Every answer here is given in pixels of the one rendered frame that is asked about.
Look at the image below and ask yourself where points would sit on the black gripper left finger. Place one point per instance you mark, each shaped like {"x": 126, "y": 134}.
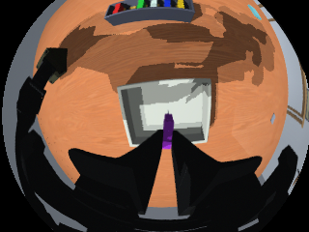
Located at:
{"x": 134, "y": 171}

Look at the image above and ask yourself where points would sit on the green fuse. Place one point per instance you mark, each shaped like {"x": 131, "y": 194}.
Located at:
{"x": 142, "y": 4}

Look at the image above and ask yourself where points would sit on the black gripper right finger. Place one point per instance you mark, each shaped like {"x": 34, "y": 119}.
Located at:
{"x": 196, "y": 173}

